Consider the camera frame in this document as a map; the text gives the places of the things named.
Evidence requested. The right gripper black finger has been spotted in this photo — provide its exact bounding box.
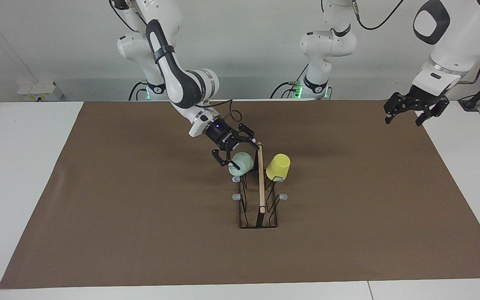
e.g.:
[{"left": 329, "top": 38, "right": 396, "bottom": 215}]
[
  {"left": 212, "top": 148, "right": 240, "bottom": 170},
  {"left": 236, "top": 123, "right": 260, "bottom": 151}
]

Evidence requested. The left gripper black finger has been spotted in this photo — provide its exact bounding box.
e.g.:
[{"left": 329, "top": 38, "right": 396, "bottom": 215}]
[
  {"left": 383, "top": 92, "right": 407, "bottom": 125},
  {"left": 416, "top": 102, "right": 450, "bottom": 127}
]

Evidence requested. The pale green plastic cup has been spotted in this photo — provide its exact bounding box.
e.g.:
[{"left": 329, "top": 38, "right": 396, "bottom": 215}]
[{"left": 228, "top": 152, "right": 254, "bottom": 177}]

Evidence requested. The yellow plastic cup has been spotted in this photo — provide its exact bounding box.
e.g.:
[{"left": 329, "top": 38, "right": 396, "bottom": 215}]
[{"left": 265, "top": 153, "right": 291, "bottom": 182}]

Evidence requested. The brown table mat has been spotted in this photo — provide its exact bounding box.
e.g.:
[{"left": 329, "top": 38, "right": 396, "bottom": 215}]
[{"left": 0, "top": 99, "right": 480, "bottom": 289}]

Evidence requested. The white power strip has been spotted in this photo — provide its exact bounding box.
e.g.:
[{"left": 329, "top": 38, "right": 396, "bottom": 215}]
[{"left": 17, "top": 80, "right": 63, "bottom": 102}]

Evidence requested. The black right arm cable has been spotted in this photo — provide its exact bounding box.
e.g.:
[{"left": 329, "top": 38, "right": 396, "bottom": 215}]
[{"left": 205, "top": 99, "right": 243, "bottom": 124}]

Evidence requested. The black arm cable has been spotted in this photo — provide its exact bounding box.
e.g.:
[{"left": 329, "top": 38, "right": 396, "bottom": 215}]
[
  {"left": 350, "top": 0, "right": 480, "bottom": 85},
  {"left": 205, "top": 99, "right": 243, "bottom": 124}
]

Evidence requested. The black wire cup rack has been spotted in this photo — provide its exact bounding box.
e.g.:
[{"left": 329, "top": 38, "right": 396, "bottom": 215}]
[{"left": 232, "top": 142, "right": 288, "bottom": 229}]

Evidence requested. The black base cable bundle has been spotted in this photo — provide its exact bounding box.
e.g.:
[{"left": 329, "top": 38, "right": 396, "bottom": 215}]
[{"left": 270, "top": 62, "right": 309, "bottom": 99}]

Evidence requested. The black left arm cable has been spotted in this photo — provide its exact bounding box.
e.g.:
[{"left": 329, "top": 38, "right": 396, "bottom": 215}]
[{"left": 350, "top": 0, "right": 480, "bottom": 85}]

